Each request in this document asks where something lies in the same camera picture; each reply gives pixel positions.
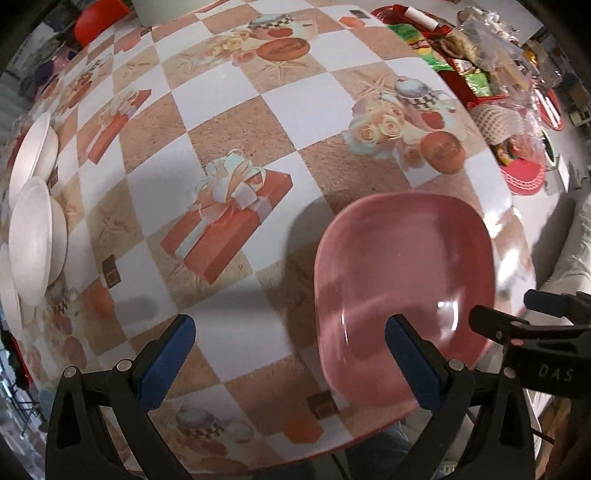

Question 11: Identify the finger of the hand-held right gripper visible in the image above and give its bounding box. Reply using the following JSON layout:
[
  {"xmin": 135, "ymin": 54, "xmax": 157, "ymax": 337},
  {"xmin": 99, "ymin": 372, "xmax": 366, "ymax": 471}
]
[
  {"xmin": 524, "ymin": 290, "xmax": 591, "ymax": 320},
  {"xmin": 468, "ymin": 305, "xmax": 532, "ymax": 345}
]

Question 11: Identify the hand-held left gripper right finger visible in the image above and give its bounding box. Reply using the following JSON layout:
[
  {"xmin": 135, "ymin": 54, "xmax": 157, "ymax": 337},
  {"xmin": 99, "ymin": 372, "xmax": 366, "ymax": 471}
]
[{"xmin": 385, "ymin": 314, "xmax": 539, "ymax": 480}]

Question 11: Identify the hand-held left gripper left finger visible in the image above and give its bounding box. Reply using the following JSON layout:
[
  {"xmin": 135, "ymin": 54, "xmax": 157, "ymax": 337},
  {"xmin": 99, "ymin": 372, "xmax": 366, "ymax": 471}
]
[{"xmin": 46, "ymin": 314, "xmax": 197, "ymax": 480}]

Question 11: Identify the pink square plate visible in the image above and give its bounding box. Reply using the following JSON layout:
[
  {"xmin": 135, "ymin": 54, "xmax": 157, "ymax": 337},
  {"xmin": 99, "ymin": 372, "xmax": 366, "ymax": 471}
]
[{"xmin": 313, "ymin": 192, "xmax": 498, "ymax": 408}]

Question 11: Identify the stack of white plates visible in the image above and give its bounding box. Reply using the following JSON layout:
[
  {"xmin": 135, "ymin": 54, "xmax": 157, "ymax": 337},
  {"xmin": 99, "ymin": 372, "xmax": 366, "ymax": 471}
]
[{"xmin": 8, "ymin": 178, "xmax": 70, "ymax": 306}]

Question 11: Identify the white foam bowl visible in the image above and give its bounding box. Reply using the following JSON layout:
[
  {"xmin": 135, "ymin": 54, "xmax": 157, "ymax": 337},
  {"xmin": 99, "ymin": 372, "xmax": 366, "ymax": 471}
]
[
  {"xmin": 0, "ymin": 242, "xmax": 25, "ymax": 339},
  {"xmin": 8, "ymin": 111, "xmax": 59, "ymax": 209}
]

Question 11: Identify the white blanket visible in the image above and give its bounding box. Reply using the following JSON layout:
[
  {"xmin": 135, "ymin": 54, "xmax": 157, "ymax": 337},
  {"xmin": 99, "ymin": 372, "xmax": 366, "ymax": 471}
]
[{"xmin": 536, "ymin": 194, "xmax": 591, "ymax": 297}]

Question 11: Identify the person's leg in jeans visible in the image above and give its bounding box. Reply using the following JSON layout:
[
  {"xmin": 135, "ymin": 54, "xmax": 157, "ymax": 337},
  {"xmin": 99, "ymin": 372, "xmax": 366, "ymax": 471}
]
[{"xmin": 323, "ymin": 425, "xmax": 419, "ymax": 480}]

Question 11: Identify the red oval basket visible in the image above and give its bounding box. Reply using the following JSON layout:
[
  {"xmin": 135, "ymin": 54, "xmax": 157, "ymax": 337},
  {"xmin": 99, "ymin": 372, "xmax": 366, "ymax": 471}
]
[{"xmin": 501, "ymin": 159, "xmax": 549, "ymax": 198}]

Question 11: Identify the white foam net sleeve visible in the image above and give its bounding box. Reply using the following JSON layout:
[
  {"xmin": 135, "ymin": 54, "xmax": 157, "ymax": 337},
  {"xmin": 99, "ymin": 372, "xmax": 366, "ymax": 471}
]
[{"xmin": 471, "ymin": 104, "xmax": 526, "ymax": 145}]

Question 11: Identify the red tray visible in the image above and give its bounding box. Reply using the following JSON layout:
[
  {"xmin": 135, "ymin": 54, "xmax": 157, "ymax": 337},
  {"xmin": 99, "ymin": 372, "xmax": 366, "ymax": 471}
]
[{"xmin": 369, "ymin": 4, "xmax": 509, "ymax": 110}]

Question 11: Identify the pile of snack packets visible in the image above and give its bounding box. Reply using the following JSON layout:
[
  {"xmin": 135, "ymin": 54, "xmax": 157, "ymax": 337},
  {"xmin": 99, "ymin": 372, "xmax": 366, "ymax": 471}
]
[{"xmin": 388, "ymin": 21, "xmax": 543, "ymax": 100}]

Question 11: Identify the checkered printed tablecloth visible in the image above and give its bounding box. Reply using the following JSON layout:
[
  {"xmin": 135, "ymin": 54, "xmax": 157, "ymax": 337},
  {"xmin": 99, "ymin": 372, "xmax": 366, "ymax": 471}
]
[{"xmin": 9, "ymin": 0, "xmax": 539, "ymax": 476}]

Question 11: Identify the clear plastic bag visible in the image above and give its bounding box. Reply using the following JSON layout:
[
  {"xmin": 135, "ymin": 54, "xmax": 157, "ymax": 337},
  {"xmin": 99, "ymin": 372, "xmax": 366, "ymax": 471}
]
[{"xmin": 457, "ymin": 4, "xmax": 529, "ymax": 77}]

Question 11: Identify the white paper roll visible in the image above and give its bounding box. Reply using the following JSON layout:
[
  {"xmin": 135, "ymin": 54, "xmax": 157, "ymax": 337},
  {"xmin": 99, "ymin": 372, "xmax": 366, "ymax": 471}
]
[{"xmin": 406, "ymin": 7, "xmax": 440, "ymax": 34}]

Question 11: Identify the red plastic chair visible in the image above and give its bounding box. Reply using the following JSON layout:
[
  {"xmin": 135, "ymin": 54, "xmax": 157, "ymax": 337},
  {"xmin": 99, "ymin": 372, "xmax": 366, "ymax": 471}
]
[{"xmin": 75, "ymin": 0, "xmax": 131, "ymax": 46}]

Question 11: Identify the black cable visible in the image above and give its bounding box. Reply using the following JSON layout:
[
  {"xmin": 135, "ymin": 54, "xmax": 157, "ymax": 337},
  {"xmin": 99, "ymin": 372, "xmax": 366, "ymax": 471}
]
[{"xmin": 330, "ymin": 455, "xmax": 355, "ymax": 480}]

